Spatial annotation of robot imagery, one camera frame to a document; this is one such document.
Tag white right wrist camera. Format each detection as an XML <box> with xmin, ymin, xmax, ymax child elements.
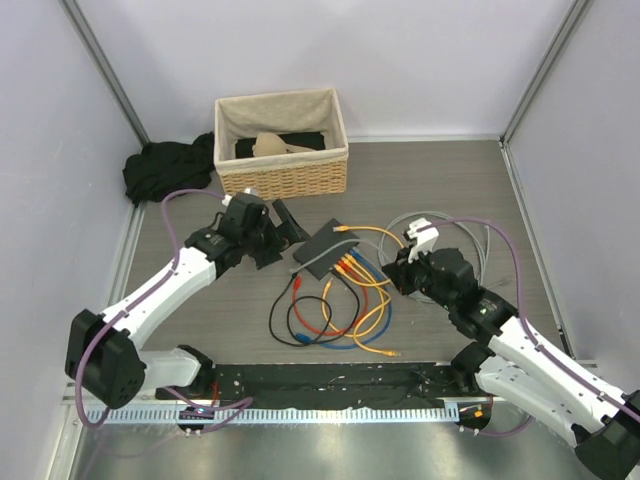
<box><xmin>404</xmin><ymin>217</ymin><xmax>439</xmax><ymax>263</ymax></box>

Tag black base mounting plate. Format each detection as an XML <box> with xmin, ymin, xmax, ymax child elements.
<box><xmin>180</xmin><ymin>362</ymin><xmax>486</xmax><ymax>410</ymax></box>

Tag aluminium front rail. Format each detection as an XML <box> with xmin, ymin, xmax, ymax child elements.
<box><xmin>62</xmin><ymin>359</ymin><xmax>601</xmax><ymax>426</ymax></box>

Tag black cloth pile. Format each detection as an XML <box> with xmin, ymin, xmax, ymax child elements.
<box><xmin>122</xmin><ymin>132</ymin><xmax>215</xmax><ymax>205</ymax></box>

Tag beige object in basket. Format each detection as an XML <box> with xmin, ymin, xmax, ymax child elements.
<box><xmin>252</xmin><ymin>132</ymin><xmax>314</xmax><ymax>157</ymax></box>

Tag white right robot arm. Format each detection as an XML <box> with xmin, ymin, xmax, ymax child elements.
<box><xmin>382</xmin><ymin>248</ymin><xmax>639</xmax><ymax>479</ymax></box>

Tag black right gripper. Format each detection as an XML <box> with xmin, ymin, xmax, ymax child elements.
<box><xmin>384</xmin><ymin>241</ymin><xmax>456</xmax><ymax>310</ymax></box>

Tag blue ethernet cable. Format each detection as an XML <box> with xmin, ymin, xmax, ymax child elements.
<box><xmin>295</xmin><ymin>249</ymin><xmax>395</xmax><ymax>350</ymax></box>

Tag black cloth in basket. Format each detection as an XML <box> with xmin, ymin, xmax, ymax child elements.
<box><xmin>234</xmin><ymin>132</ymin><xmax>326</xmax><ymax>159</ymax></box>

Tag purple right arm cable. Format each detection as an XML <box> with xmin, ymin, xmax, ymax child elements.
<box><xmin>424</xmin><ymin>217</ymin><xmax>640</xmax><ymax>436</ymax></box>

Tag wicker basket with liner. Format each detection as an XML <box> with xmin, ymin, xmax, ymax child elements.
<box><xmin>213</xmin><ymin>88</ymin><xmax>349</xmax><ymax>199</ymax></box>

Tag yellow ethernet cable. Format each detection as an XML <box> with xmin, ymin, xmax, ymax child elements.
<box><xmin>333</xmin><ymin>224</ymin><xmax>405</xmax><ymax>249</ymax></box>
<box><xmin>321</xmin><ymin>264</ymin><xmax>391</xmax><ymax>336</ymax></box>
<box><xmin>339</xmin><ymin>254</ymin><xmax>401</xmax><ymax>358</ymax></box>

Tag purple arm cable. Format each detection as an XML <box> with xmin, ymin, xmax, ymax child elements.
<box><xmin>424</xmin><ymin>217</ymin><xmax>640</xmax><ymax>436</ymax></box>
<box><xmin>74</xmin><ymin>188</ymin><xmax>254</xmax><ymax>434</ymax></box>

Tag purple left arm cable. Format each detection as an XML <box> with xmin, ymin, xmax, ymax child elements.
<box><xmin>74</xmin><ymin>188</ymin><xmax>254</xmax><ymax>434</ymax></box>

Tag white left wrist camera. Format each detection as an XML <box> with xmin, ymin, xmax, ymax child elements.
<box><xmin>222</xmin><ymin>188</ymin><xmax>258</xmax><ymax>206</ymax></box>

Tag red ethernet cable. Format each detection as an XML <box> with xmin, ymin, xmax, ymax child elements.
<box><xmin>291</xmin><ymin>257</ymin><xmax>371</xmax><ymax>335</ymax></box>

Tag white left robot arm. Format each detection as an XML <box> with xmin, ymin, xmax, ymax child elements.
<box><xmin>65</xmin><ymin>191</ymin><xmax>309</xmax><ymax>410</ymax></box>

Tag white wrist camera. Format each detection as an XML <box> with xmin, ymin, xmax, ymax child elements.
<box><xmin>404</xmin><ymin>217</ymin><xmax>439</xmax><ymax>263</ymax></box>
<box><xmin>222</xmin><ymin>188</ymin><xmax>258</xmax><ymax>206</ymax></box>

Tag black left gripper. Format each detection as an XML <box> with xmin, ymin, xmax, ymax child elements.
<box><xmin>242</xmin><ymin>200</ymin><xmax>309</xmax><ymax>269</ymax></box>

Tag black ethernet cable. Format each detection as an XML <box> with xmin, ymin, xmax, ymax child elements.
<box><xmin>268</xmin><ymin>274</ymin><xmax>360</xmax><ymax>346</ymax></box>

